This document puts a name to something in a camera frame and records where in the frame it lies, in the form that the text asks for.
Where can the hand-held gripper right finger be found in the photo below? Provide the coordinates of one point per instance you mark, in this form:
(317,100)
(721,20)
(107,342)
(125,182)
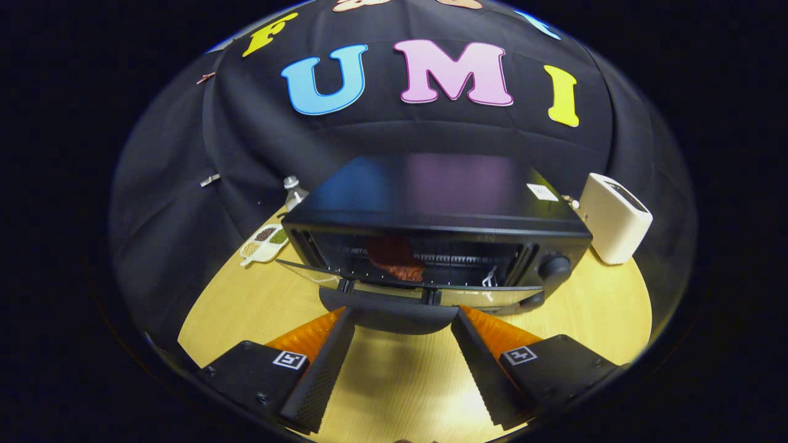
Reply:
(480,369)

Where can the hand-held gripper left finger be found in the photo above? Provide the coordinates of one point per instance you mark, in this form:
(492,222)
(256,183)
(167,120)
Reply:
(320,375)

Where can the red-brown meat piece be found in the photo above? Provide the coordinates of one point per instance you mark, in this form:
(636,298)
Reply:
(397,261)

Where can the black toaster oven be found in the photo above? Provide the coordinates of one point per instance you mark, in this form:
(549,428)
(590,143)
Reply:
(431,191)

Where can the white toaster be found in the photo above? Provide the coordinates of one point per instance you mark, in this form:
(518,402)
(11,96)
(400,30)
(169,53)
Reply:
(612,227)

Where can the white divided condiment dish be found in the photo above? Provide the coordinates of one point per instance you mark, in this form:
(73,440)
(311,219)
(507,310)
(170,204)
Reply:
(265,243)

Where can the clear glass bottle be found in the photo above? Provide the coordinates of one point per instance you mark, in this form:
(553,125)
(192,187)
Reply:
(293,195)

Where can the silver metal clip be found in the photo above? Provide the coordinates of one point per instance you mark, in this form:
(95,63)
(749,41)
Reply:
(210,180)

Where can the black backdrop cloth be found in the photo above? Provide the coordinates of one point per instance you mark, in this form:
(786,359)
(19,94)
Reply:
(184,154)

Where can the pink clip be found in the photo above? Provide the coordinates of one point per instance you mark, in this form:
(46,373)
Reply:
(205,78)

